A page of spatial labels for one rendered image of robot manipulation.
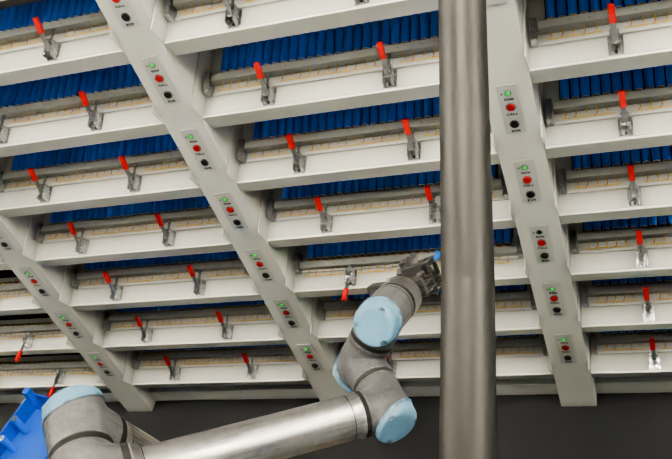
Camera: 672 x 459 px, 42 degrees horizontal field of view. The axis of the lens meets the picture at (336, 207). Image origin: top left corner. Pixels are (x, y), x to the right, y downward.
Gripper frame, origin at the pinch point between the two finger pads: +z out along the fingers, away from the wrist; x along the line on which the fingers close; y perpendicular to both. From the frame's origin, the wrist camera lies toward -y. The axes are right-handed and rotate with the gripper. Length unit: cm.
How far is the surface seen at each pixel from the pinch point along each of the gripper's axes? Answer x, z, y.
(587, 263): -14.5, 13.6, 32.0
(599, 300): -28.0, 25.5, 28.0
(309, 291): 1.1, 5.0, -35.1
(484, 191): 36, -143, 71
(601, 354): -45, 34, 21
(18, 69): 77, -36, -53
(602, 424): -64, 32, 14
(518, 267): -10.4, 12.1, 16.8
